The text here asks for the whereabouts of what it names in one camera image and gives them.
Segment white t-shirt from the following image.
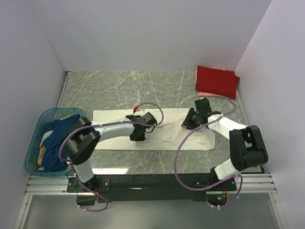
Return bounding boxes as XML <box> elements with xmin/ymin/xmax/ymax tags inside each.
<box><xmin>95</xmin><ymin>108</ymin><xmax>215</xmax><ymax>151</ymax></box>

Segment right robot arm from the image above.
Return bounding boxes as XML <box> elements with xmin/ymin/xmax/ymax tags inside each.
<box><xmin>182</xmin><ymin>98</ymin><xmax>268</xmax><ymax>190</ymax></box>

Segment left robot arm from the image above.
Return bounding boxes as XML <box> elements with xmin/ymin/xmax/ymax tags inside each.
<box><xmin>59</xmin><ymin>112</ymin><xmax>157</xmax><ymax>192</ymax></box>

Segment folded pink t-shirt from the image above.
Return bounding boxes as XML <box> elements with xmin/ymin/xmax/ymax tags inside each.
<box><xmin>195</xmin><ymin>69</ymin><xmax>237</xmax><ymax>99</ymax></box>

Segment folded red t-shirt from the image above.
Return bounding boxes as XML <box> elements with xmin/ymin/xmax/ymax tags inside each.
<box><xmin>195</xmin><ymin>65</ymin><xmax>240</xmax><ymax>99</ymax></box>

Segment blue t-shirt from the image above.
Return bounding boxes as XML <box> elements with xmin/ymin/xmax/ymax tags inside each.
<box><xmin>41</xmin><ymin>114</ymin><xmax>83</xmax><ymax>171</ymax></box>

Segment beige t-shirt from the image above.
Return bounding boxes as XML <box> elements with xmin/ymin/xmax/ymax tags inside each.
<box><xmin>38</xmin><ymin>115</ymin><xmax>73</xmax><ymax>170</ymax></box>

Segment teal plastic basket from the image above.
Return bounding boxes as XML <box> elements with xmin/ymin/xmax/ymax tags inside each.
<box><xmin>25</xmin><ymin>107</ymin><xmax>86</xmax><ymax>177</ymax></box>

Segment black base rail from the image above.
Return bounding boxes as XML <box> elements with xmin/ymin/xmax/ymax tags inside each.
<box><xmin>67</xmin><ymin>173</ymin><xmax>237</xmax><ymax>206</ymax></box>

